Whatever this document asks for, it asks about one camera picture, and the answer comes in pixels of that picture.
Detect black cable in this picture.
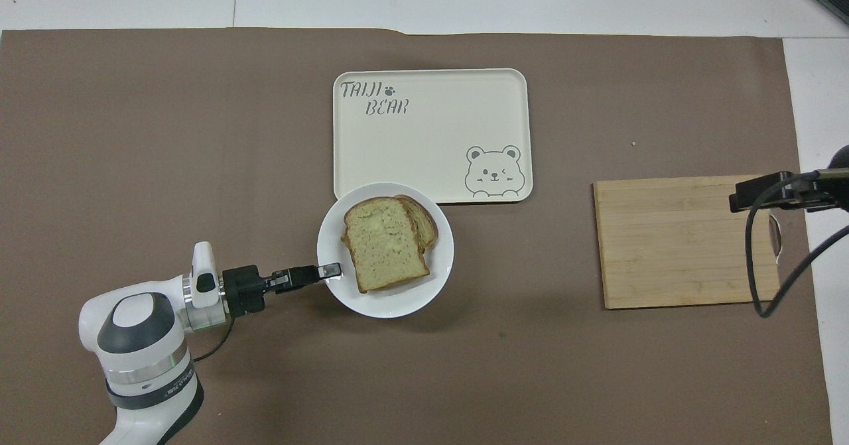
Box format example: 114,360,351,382
192,315,237,361
744,170,849,319

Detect wooden cutting board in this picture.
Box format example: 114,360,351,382
592,175,785,310

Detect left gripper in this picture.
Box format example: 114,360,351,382
222,265,275,318

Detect white round plate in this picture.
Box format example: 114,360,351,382
317,182,455,319

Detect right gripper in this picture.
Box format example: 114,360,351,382
824,145,849,212

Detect bread slice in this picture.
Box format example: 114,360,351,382
394,194,439,254
341,197,431,294

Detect cream tray with bear print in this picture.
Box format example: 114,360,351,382
332,68,534,205

